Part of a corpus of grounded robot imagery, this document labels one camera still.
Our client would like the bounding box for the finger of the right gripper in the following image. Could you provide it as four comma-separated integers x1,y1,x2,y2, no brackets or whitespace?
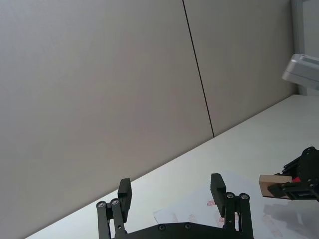
281,156,303,178
268,182,318,201

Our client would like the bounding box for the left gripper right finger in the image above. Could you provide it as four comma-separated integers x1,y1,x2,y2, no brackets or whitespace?
210,173,254,239

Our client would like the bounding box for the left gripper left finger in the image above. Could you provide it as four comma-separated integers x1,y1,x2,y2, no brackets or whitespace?
96,178,133,239

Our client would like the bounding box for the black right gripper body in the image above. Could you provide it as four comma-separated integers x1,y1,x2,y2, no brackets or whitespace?
297,147,319,203

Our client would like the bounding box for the wooden block stamp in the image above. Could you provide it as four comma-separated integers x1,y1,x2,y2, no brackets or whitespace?
259,173,293,199

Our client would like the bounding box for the white sheet with red marks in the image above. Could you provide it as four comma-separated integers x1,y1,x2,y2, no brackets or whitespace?
153,170,300,239

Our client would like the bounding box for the pale grey post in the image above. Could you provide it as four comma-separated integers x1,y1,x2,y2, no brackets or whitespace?
291,0,319,96

